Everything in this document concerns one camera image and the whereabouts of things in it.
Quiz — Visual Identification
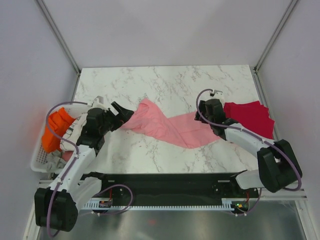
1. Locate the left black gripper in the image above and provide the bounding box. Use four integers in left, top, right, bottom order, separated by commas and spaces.
99, 101, 134, 135

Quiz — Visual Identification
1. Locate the light pink t-shirt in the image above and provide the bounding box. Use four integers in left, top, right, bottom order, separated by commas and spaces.
121, 98, 220, 149

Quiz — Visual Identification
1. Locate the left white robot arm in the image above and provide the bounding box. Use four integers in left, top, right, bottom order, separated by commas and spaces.
34, 101, 134, 232

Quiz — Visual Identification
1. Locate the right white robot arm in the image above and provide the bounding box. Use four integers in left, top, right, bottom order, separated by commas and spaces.
194, 98, 303, 197

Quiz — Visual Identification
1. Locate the folded red t-shirt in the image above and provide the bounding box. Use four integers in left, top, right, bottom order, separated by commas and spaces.
223, 101, 275, 139

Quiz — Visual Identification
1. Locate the white printed t-shirt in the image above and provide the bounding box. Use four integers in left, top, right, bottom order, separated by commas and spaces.
59, 112, 88, 152

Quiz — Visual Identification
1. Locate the orange t-shirt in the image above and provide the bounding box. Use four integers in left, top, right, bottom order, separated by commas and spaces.
41, 107, 76, 154

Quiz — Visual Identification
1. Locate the dusty rose t-shirt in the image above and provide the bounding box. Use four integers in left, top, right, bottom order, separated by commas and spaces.
61, 151, 73, 162

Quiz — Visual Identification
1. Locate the white plastic laundry basket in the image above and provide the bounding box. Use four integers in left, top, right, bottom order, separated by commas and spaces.
30, 104, 91, 173

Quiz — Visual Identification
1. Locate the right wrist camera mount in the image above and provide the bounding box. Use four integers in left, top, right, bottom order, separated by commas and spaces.
209, 90, 225, 101

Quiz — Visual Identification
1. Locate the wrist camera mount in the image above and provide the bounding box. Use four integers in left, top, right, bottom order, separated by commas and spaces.
91, 96, 105, 109
209, 90, 225, 101

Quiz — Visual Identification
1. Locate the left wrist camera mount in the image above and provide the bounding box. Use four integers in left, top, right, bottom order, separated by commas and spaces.
91, 96, 105, 109

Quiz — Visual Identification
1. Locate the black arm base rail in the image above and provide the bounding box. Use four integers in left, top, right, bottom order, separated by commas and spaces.
82, 172, 259, 206

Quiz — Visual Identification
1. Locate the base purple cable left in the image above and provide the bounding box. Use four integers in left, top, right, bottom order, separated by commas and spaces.
91, 183, 135, 216

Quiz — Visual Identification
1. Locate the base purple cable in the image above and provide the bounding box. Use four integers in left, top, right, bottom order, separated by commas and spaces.
91, 183, 135, 216
229, 188, 262, 218

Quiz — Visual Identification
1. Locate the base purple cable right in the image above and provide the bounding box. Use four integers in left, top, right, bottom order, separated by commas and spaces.
229, 188, 262, 218

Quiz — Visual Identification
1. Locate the white slotted cable duct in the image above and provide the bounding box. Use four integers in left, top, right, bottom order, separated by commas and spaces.
82, 199, 249, 211

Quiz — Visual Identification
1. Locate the left aluminium frame post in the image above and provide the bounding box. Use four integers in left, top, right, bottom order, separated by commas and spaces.
34, 0, 81, 76

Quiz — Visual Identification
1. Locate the aluminium frame post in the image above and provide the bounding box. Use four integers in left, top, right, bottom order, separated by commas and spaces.
34, 0, 81, 76
253, 0, 300, 73

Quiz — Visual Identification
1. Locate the right aluminium frame post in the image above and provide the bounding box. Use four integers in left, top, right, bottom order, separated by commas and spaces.
253, 0, 300, 73

